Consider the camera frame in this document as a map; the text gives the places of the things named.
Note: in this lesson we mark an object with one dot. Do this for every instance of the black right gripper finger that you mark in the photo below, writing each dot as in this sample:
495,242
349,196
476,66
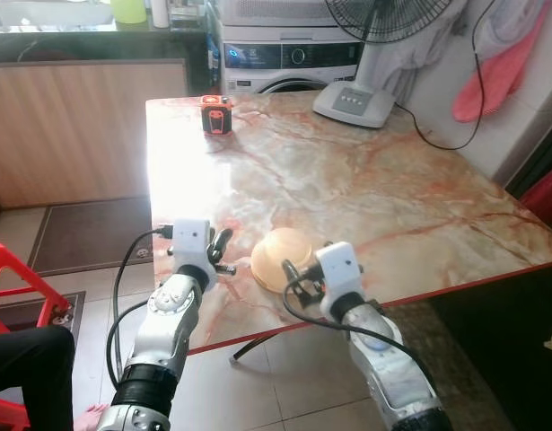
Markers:
293,272

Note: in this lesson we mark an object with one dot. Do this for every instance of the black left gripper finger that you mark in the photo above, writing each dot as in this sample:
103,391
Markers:
214,249
225,242

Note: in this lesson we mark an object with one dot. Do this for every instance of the orange plastic lidded bowl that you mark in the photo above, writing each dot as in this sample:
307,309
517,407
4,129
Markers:
276,250

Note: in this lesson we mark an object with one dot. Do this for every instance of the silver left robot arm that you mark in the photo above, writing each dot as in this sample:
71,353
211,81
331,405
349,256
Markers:
163,332

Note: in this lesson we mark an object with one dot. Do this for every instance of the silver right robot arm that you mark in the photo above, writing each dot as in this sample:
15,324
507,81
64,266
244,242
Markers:
388,368

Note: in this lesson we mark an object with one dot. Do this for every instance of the curved metal table leg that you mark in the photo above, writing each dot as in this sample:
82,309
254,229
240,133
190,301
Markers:
253,346

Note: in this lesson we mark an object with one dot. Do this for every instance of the brown door mat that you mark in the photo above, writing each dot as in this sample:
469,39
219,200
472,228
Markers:
92,235

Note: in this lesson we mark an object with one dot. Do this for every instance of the orange black laser level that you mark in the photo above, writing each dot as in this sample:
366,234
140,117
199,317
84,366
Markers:
216,115

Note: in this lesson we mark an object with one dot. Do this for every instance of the patterned floor rug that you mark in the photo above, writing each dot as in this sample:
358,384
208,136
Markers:
446,377

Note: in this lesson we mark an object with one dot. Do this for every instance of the wooden cabinet front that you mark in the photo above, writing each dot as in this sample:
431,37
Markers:
87,135

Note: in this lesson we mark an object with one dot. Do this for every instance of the white black table fan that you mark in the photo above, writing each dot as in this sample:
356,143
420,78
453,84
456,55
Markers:
352,103

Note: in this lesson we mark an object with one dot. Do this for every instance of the white front load washing machine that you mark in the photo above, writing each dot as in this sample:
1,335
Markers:
284,58

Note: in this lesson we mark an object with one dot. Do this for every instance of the red plastic stool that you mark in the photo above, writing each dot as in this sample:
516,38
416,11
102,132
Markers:
15,274

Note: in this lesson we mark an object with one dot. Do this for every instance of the dark bordered floor mat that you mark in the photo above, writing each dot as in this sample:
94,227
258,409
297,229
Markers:
24,314

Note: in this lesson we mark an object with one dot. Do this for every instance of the red cloth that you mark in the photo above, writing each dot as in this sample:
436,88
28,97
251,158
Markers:
545,193

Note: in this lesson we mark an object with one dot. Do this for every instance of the person's leg black trousers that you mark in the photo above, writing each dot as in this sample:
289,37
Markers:
29,368

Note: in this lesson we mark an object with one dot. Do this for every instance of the white stacked dryer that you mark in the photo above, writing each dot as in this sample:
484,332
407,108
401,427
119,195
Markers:
276,11

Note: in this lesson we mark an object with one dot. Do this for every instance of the white bottle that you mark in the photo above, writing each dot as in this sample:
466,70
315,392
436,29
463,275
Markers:
160,13

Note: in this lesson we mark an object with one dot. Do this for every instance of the black stone counter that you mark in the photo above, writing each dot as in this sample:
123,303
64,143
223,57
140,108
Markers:
87,45

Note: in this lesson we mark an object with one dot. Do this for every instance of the grey white hanging garment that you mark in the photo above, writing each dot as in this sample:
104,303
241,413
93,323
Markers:
410,58

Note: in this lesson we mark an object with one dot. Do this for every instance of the green plastic cup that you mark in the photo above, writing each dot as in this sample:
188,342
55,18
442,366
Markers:
129,11

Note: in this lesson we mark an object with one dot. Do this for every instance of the pink hanging cloth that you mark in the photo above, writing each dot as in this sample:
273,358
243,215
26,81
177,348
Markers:
495,81

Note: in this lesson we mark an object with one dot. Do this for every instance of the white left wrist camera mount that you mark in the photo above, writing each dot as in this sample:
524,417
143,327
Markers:
192,241

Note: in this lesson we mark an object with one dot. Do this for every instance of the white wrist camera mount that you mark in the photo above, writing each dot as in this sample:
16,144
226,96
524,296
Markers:
192,241
338,269

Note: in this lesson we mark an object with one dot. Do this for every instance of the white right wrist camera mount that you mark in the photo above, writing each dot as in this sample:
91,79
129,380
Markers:
338,269

